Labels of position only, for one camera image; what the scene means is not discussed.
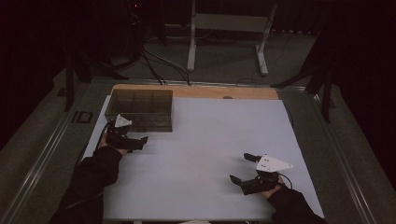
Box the person's right hand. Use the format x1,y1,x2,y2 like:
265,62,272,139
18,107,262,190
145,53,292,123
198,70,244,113
261,175,286,200

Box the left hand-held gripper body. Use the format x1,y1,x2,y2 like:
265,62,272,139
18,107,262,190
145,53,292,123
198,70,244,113
106,113,144,154

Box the metal floor rail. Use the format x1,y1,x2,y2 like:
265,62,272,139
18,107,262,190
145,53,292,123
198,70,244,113
309,92,378,224
0,102,79,224

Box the hand-held gripper cable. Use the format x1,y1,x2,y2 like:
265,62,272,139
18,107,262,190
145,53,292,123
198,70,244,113
98,121,112,142
278,172,294,190

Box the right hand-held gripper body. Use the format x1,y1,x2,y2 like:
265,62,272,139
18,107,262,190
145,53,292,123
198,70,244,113
240,153,294,197

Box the right hand-held gripper cable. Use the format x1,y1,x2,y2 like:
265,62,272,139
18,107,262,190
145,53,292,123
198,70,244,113
278,172,294,190

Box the white metal stand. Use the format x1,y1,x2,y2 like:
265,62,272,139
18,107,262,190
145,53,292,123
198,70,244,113
186,0,278,77

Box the clear plastic drawer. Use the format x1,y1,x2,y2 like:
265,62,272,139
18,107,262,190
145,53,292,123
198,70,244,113
126,117,173,133

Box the black tripod stand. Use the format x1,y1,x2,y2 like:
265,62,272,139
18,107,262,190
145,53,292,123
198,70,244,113
270,31,339,124
64,50,130,112

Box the person's left hand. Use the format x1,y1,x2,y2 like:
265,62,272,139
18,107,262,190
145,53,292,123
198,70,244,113
98,132,130,156

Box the floor cables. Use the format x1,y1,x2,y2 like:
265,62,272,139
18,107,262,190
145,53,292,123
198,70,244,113
141,43,192,87

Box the clear plastic organizer box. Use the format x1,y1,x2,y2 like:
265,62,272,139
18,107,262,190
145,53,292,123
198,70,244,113
104,89,174,133

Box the left hand-held gripper cable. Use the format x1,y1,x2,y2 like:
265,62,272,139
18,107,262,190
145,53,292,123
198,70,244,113
98,121,112,142

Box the white table mat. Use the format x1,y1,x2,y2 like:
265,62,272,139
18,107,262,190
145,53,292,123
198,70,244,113
82,95,325,222

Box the black floor plate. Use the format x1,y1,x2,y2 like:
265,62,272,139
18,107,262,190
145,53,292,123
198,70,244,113
71,110,93,124

